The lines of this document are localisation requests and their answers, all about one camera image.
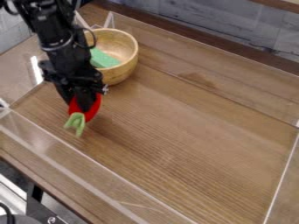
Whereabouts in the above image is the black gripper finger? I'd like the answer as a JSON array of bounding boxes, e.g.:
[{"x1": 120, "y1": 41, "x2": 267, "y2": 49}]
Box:
[
  {"x1": 55, "y1": 84, "x2": 73, "y2": 104},
  {"x1": 75, "y1": 87, "x2": 96, "y2": 112}
]

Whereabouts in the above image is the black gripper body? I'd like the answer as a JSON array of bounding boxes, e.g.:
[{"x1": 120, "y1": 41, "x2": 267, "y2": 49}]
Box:
[{"x1": 39, "y1": 43, "x2": 107, "y2": 94}]

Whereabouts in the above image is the red plush fruit green leaf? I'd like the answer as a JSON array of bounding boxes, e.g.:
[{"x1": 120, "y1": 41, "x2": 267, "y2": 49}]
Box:
[{"x1": 64, "y1": 94, "x2": 101, "y2": 137}]

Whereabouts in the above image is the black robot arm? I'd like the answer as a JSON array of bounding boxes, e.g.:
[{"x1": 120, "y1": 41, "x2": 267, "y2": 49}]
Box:
[{"x1": 0, "y1": 0, "x2": 108, "y2": 112}]

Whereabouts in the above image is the green foam block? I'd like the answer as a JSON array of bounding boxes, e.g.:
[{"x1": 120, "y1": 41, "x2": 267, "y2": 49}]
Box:
[{"x1": 89, "y1": 47, "x2": 120, "y2": 68}]

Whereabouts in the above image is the wooden bowl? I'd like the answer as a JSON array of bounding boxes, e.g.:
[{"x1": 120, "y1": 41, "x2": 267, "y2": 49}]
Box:
[{"x1": 85, "y1": 28, "x2": 139, "y2": 86}]

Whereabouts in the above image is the clear acrylic tray wall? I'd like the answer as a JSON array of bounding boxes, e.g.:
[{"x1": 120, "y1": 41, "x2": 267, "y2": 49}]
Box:
[{"x1": 0, "y1": 12, "x2": 299, "y2": 224}]

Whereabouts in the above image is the black table leg bracket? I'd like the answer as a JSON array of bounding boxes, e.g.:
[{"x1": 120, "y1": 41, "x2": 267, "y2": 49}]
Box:
[{"x1": 25, "y1": 182, "x2": 80, "y2": 224}]

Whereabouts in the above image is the black cable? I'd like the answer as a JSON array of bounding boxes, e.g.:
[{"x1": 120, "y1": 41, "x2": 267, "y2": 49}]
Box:
[{"x1": 0, "y1": 202, "x2": 16, "y2": 224}]

